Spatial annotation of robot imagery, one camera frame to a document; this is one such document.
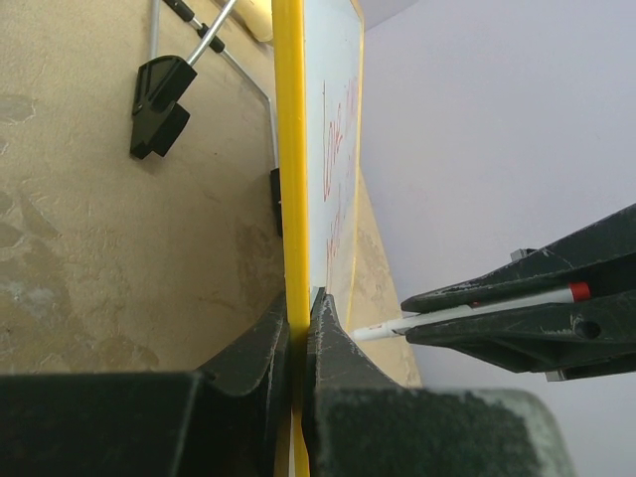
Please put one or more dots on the cream toy microphone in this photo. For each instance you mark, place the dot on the cream toy microphone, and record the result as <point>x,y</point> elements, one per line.
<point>257,17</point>

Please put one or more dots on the wire whiteboard stand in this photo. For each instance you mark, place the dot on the wire whiteboard stand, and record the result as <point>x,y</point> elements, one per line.
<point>191,152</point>

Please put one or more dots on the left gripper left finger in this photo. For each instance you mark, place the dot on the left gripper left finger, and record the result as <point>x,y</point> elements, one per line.
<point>229,417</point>

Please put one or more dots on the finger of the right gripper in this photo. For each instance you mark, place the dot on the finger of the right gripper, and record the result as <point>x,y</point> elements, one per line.
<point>602,255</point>
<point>588,339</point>

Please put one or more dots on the yellow framed whiteboard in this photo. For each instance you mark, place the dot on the yellow framed whiteboard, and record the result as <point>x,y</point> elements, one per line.
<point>318,62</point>

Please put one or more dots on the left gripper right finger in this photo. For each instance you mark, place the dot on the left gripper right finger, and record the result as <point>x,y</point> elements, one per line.
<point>357,421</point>

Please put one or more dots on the red whiteboard marker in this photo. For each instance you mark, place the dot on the red whiteboard marker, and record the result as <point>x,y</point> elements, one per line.
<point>567,294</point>

